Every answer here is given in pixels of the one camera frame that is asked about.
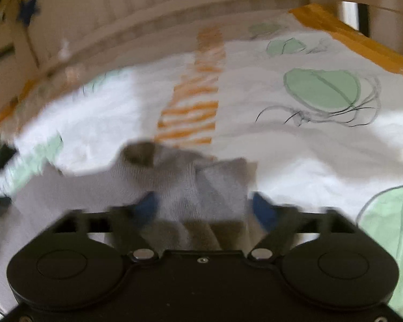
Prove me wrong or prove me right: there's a blue star sticker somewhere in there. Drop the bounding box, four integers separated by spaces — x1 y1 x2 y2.
16 0 40 28

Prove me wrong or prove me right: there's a white leaf-print bed sheet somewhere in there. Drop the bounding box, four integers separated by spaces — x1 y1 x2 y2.
0 5 403 316

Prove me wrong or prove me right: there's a grey knit garment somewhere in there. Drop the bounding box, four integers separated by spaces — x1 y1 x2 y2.
0 140 260 276

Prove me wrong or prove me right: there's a beige wooden bed frame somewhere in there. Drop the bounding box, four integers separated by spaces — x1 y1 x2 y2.
0 0 403 85

